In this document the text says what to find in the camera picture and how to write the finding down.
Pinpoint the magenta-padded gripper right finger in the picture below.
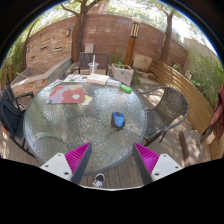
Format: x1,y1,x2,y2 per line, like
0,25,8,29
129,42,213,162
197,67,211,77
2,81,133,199
132,142,184,186

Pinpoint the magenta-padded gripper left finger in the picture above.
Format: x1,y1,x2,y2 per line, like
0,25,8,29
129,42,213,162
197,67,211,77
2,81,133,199
39,142,93,185

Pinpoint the blue computer mouse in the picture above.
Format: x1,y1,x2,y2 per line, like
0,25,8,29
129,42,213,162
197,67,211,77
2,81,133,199
110,111,127,130

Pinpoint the brown wicker armchair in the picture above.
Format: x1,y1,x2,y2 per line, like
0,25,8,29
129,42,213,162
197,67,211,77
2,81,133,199
137,86,190,147

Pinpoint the yellow paper sheet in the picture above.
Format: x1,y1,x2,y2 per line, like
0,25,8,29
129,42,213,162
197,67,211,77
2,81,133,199
80,94,94,107

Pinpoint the small green packet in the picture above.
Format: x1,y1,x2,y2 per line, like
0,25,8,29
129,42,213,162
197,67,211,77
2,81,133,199
119,84,134,94

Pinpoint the wooden slatted fence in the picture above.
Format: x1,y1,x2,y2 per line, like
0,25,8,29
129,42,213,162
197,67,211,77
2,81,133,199
148,58,224,160

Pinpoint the colourful picture magazine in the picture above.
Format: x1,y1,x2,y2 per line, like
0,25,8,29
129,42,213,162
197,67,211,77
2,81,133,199
62,73,90,84

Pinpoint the black metal chair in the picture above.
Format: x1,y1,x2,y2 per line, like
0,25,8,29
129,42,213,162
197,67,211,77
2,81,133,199
0,85,36,158

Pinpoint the open white book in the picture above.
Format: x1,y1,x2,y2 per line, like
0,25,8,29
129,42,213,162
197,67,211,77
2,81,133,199
86,73,111,86

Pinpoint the small white blue notebook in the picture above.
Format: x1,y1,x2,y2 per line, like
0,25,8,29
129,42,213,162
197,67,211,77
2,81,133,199
106,78,122,88

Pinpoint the red cloth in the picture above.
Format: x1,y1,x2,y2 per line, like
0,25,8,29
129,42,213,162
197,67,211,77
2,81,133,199
210,82,224,141

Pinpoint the white square planter box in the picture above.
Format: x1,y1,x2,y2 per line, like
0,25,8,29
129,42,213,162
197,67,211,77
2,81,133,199
111,62,135,87

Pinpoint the stone raised garden bed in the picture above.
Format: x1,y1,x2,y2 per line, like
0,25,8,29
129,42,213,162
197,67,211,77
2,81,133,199
10,57,73,93

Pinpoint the clear plastic cup with straw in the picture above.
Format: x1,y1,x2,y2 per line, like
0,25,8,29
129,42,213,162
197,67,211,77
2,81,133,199
87,54,100,75

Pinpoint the beige stone slab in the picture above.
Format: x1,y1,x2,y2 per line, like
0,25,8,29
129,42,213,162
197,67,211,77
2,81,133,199
132,53,154,73

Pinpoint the dark wooden slatted chair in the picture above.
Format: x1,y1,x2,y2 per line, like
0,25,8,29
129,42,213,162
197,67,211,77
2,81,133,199
70,51,111,76

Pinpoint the thick forked tree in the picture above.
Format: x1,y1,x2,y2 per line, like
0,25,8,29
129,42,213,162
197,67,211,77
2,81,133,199
59,0,111,64

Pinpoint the thin leaning tree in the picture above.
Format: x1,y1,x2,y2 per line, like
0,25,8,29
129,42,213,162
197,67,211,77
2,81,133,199
20,18,43,71

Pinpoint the slender tree by fence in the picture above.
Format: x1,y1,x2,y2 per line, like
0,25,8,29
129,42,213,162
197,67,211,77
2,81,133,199
146,2,188,64

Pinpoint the grey wall utility box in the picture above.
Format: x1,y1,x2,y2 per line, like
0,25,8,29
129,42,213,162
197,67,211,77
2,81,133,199
84,42,95,54

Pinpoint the wooden garden lamp post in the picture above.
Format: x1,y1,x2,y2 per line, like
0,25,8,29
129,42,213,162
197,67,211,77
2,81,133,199
123,18,142,67

